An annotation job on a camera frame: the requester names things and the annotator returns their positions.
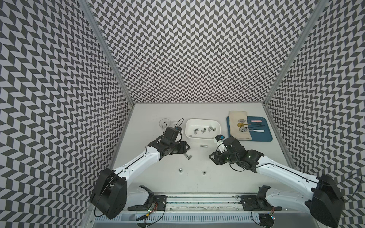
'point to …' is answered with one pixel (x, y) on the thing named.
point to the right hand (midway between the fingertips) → (212, 158)
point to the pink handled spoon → (242, 120)
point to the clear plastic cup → (164, 123)
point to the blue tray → (266, 136)
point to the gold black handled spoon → (241, 124)
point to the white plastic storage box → (202, 129)
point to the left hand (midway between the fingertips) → (186, 148)
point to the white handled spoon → (244, 129)
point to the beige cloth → (234, 116)
